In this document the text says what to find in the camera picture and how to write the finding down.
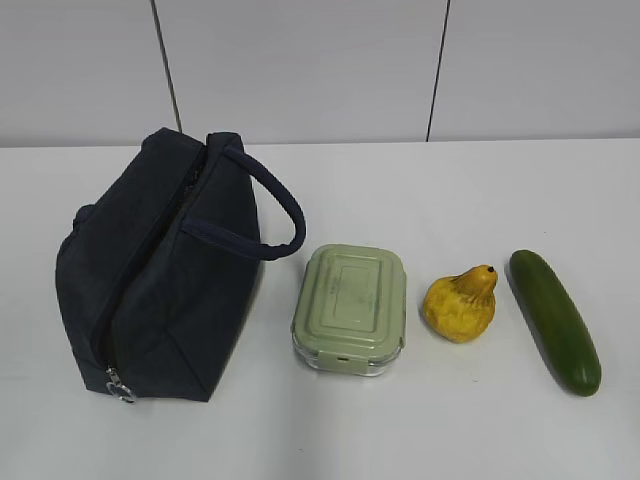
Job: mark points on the green lid glass food container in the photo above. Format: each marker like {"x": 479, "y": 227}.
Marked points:
{"x": 350, "y": 317}

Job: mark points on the yellow toy pear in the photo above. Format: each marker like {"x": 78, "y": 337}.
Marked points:
{"x": 460, "y": 308}

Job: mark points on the navy blue fabric lunch bag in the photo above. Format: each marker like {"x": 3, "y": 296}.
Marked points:
{"x": 156, "y": 277}

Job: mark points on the green toy cucumber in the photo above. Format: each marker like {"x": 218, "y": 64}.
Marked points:
{"x": 557, "y": 326}

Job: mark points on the silver bag zipper pull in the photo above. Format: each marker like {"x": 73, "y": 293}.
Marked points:
{"x": 117, "y": 388}

